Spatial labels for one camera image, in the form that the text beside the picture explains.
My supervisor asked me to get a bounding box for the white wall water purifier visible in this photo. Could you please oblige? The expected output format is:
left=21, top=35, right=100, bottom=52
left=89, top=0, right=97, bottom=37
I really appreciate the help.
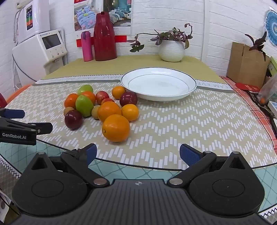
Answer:
left=14, top=0, right=51, bottom=44

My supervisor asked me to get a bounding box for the red paper strip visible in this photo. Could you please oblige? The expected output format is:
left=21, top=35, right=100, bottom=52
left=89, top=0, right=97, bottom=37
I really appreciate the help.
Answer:
left=75, top=35, right=128, bottom=47

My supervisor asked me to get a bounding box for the pink thermos bottle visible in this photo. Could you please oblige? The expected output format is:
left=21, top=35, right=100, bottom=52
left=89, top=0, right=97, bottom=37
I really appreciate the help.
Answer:
left=81, top=31, right=94, bottom=62

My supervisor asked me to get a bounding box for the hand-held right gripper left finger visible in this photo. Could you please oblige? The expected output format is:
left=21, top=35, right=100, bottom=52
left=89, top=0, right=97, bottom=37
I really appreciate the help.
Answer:
left=22, top=143, right=110, bottom=188

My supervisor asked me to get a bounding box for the large orange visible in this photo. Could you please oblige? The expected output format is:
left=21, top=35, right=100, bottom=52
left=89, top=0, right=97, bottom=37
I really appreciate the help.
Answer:
left=102, top=114, right=131, bottom=143

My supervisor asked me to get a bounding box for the purple leaf plant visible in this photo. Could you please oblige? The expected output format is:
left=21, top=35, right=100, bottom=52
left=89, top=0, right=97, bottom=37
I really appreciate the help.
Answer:
left=244, top=31, right=267, bottom=62

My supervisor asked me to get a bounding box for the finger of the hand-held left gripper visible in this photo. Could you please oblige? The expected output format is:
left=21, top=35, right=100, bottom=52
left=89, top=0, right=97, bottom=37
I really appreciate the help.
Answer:
left=0, top=108, right=25, bottom=119
left=0, top=117, right=53, bottom=135

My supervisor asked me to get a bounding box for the gray cable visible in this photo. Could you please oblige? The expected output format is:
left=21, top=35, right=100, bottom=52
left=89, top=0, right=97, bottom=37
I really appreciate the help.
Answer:
left=12, top=52, right=24, bottom=87

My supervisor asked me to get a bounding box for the deep orange mandarin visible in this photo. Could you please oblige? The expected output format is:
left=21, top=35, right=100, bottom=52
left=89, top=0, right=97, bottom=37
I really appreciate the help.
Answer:
left=81, top=91, right=96, bottom=104
left=64, top=93, right=79, bottom=109

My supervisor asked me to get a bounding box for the red thermos jug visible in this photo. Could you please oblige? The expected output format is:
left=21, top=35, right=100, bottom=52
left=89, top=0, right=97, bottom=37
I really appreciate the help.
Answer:
left=93, top=12, right=118, bottom=61

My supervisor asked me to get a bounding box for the beige zigzag patterned tablecloth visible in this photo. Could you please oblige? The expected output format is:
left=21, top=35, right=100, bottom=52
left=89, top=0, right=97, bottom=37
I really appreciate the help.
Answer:
left=0, top=75, right=275, bottom=171

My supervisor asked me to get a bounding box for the red envelope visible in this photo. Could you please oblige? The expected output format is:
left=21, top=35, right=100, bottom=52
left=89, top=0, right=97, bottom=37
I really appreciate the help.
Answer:
left=235, top=83, right=261, bottom=93

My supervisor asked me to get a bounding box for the potted plant in white pot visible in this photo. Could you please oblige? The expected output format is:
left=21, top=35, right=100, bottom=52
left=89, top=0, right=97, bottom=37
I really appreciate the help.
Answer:
left=127, top=23, right=193, bottom=63

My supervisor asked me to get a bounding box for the medium orange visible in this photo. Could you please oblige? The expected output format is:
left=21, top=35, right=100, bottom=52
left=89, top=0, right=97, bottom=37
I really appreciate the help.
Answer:
left=97, top=101, right=122, bottom=123

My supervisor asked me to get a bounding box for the dark red plum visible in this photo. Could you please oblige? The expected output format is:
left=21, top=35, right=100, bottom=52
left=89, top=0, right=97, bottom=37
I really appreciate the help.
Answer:
left=64, top=109, right=83, bottom=130
left=119, top=91, right=138, bottom=107

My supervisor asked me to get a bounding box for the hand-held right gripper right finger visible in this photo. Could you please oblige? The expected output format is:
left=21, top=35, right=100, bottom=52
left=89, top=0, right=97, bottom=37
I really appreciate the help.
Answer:
left=167, top=143, right=256, bottom=188

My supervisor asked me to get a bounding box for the red plaid cloth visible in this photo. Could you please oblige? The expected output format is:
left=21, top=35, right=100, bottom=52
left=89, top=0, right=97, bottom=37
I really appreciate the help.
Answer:
left=220, top=76, right=277, bottom=150

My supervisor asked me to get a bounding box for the white wall conduit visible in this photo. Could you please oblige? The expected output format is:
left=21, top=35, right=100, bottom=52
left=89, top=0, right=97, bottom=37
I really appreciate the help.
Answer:
left=200, top=0, right=206, bottom=61

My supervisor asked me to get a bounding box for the small orange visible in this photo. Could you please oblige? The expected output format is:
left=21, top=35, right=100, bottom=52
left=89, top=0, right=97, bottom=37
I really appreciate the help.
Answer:
left=121, top=104, right=139, bottom=122
left=112, top=86, right=126, bottom=100

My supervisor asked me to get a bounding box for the wall poster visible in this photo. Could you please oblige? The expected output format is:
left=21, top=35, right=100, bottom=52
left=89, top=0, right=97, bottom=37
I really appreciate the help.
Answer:
left=74, top=0, right=133, bottom=36

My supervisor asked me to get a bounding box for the green box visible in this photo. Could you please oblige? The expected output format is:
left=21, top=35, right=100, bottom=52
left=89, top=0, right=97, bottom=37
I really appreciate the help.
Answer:
left=267, top=56, right=277, bottom=77

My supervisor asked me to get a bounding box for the green apple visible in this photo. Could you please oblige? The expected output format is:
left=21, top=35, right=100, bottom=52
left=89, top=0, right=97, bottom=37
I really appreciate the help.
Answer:
left=75, top=95, right=94, bottom=118
left=77, top=84, right=94, bottom=96

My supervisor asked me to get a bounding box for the large blue round fan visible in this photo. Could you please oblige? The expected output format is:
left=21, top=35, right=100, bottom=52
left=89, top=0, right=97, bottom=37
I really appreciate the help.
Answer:
left=264, top=7, right=277, bottom=46

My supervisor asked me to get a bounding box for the white appliance with screen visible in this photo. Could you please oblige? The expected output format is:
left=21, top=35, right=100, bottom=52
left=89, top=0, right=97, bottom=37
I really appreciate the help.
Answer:
left=12, top=28, right=68, bottom=83

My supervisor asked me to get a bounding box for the large cardboard box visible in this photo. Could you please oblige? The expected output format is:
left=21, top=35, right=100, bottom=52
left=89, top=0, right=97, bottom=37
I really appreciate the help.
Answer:
left=226, top=42, right=271, bottom=89

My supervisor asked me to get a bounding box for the orange stool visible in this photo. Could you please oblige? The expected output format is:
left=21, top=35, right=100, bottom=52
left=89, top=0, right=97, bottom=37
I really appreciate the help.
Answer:
left=5, top=84, right=33, bottom=103

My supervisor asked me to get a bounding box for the white plate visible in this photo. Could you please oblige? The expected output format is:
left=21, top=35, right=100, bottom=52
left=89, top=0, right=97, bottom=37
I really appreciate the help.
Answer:
left=120, top=67, right=197, bottom=102

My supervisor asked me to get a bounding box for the teal diamond patterned tablecloth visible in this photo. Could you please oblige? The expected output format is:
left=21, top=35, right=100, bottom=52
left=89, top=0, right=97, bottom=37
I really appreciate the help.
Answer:
left=0, top=141, right=277, bottom=219

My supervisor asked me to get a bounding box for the clear plastic bag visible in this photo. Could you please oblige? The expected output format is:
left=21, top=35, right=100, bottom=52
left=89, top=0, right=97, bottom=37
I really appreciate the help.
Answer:
left=257, top=75, right=277, bottom=104

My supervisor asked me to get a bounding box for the olive green tablecloth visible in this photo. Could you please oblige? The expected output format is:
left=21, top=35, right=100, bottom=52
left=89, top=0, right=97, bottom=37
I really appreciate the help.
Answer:
left=41, top=54, right=227, bottom=84

